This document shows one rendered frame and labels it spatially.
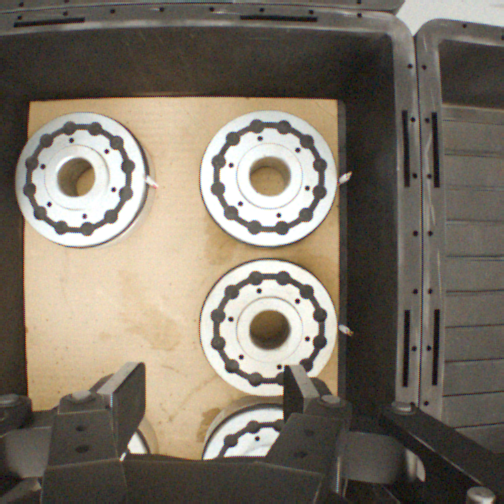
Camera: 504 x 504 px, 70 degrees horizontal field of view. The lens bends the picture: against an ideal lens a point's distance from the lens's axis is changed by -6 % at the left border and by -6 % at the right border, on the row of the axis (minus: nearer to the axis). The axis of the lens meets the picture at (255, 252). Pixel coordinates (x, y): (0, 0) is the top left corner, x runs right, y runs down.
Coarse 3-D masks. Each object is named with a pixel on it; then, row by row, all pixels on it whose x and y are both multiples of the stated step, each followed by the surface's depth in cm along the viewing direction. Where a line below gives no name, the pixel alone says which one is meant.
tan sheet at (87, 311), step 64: (128, 128) 30; (192, 128) 31; (320, 128) 31; (192, 192) 31; (64, 256) 30; (128, 256) 30; (192, 256) 31; (256, 256) 31; (320, 256) 31; (64, 320) 30; (128, 320) 30; (192, 320) 31; (256, 320) 31; (64, 384) 30; (192, 384) 31; (192, 448) 31
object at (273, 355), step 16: (256, 304) 27; (272, 304) 27; (288, 304) 27; (240, 320) 27; (288, 320) 27; (240, 336) 27; (288, 336) 27; (256, 352) 27; (272, 352) 27; (288, 352) 27
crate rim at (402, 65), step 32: (0, 32) 20; (32, 32) 20; (64, 32) 21; (96, 32) 21; (128, 32) 21; (288, 32) 22; (320, 32) 21; (352, 32) 21; (384, 32) 21; (416, 96) 21; (416, 128) 21; (416, 160) 21; (416, 192) 21; (416, 224) 21; (416, 256) 21; (416, 288) 21; (416, 320) 21; (416, 352) 21; (416, 384) 21
